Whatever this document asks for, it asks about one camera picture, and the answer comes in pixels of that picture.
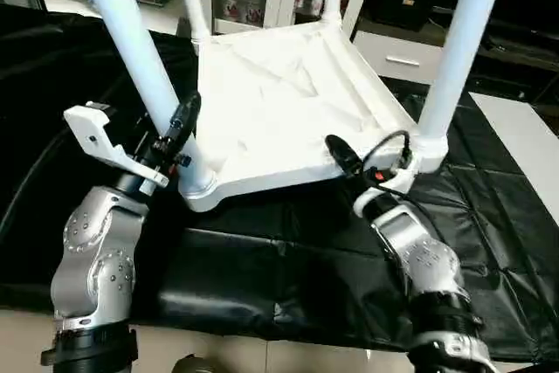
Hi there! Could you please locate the white plastic table top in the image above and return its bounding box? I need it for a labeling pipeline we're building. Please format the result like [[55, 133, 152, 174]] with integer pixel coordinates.
[[179, 20, 451, 214]]

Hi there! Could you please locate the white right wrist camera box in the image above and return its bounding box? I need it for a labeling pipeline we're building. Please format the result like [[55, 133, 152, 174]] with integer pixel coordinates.
[[381, 169, 420, 203]]

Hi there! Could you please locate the white drawer unit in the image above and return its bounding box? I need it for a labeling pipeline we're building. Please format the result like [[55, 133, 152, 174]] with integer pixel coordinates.
[[354, 31, 446, 86]]

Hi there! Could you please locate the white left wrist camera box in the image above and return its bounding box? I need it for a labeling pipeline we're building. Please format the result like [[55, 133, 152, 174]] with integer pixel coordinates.
[[63, 100, 172, 192]]

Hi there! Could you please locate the black plastic mat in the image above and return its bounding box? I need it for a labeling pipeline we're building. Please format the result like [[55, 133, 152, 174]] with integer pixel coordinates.
[[0, 2, 559, 365]]

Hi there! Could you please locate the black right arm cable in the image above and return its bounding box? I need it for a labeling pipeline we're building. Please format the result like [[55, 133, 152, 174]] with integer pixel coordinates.
[[360, 128, 413, 177]]

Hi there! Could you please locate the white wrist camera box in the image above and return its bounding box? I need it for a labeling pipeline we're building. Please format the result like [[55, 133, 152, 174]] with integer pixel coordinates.
[[381, 169, 420, 203], [63, 100, 172, 192]]

